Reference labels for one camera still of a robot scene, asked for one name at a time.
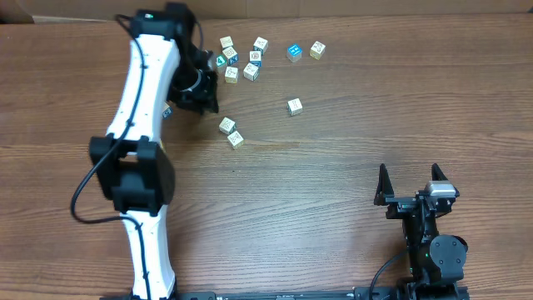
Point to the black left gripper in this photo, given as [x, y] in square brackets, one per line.
[206, 96]

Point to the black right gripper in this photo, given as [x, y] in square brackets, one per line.
[400, 206]

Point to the wooden block blue corner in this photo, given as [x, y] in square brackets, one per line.
[167, 110]

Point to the wooden block green side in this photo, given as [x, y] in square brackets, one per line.
[227, 126]

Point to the wooden tower base block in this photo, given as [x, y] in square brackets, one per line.
[235, 139]

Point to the wooden block table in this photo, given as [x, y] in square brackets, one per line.
[294, 107]

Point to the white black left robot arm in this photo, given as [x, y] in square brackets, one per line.
[130, 163]

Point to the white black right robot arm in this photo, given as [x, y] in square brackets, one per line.
[436, 261]

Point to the green number four block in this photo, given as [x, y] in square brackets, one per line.
[221, 63]

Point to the wooden block yellow edge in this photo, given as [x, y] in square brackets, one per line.
[231, 75]

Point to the wooden block blue side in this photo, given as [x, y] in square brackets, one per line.
[231, 55]

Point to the wooden block top left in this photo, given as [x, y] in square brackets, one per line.
[226, 42]

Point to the wooden block black edge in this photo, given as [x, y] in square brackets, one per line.
[251, 71]

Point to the wooden block blue middle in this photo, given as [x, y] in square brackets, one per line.
[255, 58]

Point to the wooden block top middle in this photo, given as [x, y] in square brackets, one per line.
[261, 45]

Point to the blue top block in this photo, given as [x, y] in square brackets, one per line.
[294, 53]

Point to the wooden block far right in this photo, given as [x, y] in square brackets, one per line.
[317, 50]

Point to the cardboard strip at back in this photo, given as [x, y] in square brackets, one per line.
[24, 11]

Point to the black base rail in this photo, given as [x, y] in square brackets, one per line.
[359, 293]

